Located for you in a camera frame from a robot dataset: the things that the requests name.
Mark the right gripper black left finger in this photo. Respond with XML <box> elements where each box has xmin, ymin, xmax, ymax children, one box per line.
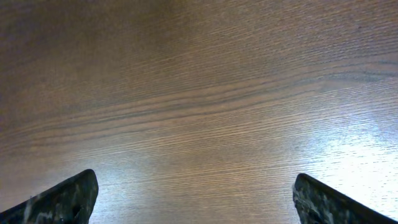
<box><xmin>1</xmin><ymin>169</ymin><xmax>99</xmax><ymax>224</ymax></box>

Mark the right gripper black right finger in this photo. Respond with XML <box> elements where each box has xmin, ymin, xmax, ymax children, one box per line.
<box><xmin>293</xmin><ymin>173</ymin><xmax>397</xmax><ymax>224</ymax></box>

